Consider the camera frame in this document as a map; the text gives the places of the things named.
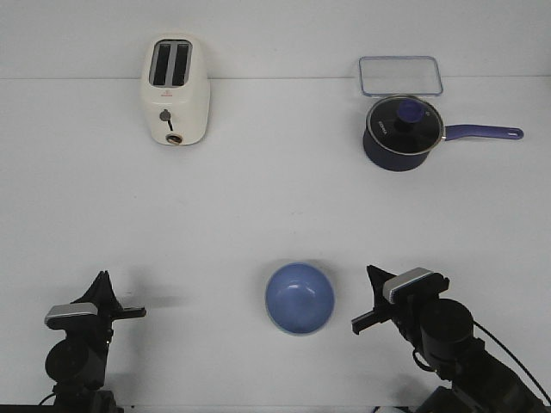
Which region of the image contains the white two-slot toaster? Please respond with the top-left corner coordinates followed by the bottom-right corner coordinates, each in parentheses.
top-left (140, 34), bottom-right (210, 146)

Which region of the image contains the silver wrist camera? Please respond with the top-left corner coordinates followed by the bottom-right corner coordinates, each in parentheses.
top-left (382, 268), bottom-right (449, 305)
top-left (44, 302), bottom-right (98, 330)

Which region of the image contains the blue bowl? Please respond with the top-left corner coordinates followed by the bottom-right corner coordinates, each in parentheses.
top-left (264, 262), bottom-right (335, 336)

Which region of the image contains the dark blue saucepan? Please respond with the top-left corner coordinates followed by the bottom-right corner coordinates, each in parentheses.
top-left (362, 121), bottom-right (524, 172)

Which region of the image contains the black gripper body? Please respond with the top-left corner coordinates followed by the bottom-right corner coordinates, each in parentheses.
top-left (68, 299), bottom-right (146, 340)
top-left (351, 293), bottom-right (424, 340)

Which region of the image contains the glass pot lid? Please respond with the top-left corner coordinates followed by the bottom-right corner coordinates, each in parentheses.
top-left (366, 95), bottom-right (444, 156)

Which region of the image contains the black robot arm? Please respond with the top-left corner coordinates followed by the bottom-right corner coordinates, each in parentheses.
top-left (44, 270), bottom-right (146, 412)
top-left (351, 265), bottom-right (550, 412)

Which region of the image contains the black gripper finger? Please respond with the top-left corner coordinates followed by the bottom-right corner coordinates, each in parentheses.
top-left (104, 271), bottom-right (117, 306)
top-left (80, 271), bottom-right (106, 304)
top-left (366, 265), bottom-right (396, 297)
top-left (367, 268), bottom-right (384, 308)

